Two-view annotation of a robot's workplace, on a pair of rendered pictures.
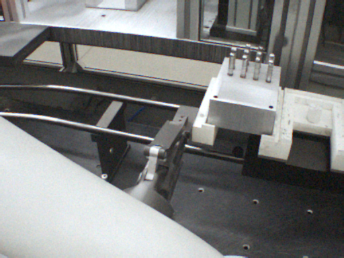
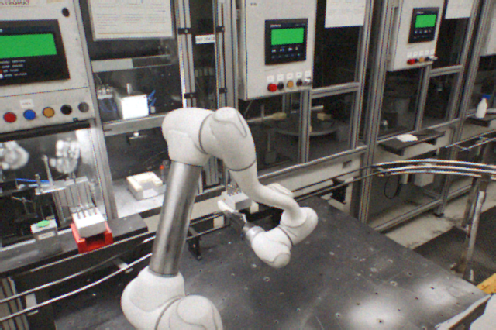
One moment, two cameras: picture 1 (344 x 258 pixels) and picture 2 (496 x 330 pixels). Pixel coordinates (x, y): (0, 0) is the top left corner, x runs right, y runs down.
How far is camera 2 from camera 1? 1.33 m
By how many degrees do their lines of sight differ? 44
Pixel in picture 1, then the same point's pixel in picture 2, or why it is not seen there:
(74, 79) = (121, 246)
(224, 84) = (232, 198)
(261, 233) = not seen: hidden behind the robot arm
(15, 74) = (74, 265)
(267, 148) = (252, 209)
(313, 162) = (263, 208)
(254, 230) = not seen: hidden behind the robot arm
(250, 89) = (239, 196)
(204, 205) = (235, 245)
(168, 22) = not seen: hidden behind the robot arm
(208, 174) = (225, 238)
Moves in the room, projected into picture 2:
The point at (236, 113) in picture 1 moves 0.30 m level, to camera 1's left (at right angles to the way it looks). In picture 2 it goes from (242, 203) to (194, 231)
